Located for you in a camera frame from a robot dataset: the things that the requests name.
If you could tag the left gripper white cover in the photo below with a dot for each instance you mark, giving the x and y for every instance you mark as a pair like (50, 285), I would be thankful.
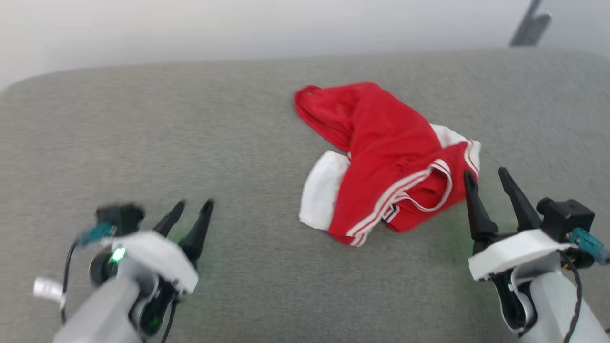
(157, 259)

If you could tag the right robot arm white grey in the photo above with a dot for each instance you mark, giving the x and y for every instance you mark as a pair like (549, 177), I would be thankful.
(557, 305)

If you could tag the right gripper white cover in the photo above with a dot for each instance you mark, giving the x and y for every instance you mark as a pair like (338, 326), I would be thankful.
(514, 250)

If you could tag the red and white jersey garment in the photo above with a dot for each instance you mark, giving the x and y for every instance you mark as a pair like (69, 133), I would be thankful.
(381, 152)

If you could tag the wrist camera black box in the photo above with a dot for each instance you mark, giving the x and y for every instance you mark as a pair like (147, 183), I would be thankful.
(567, 216)
(121, 216)

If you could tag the grey metal wall bracket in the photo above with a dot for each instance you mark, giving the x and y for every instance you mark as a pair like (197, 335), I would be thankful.
(530, 26)

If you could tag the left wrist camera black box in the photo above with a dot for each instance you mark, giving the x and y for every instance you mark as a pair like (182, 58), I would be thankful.
(121, 216)

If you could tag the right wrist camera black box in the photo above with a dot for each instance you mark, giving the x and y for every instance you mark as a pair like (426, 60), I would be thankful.
(567, 216)

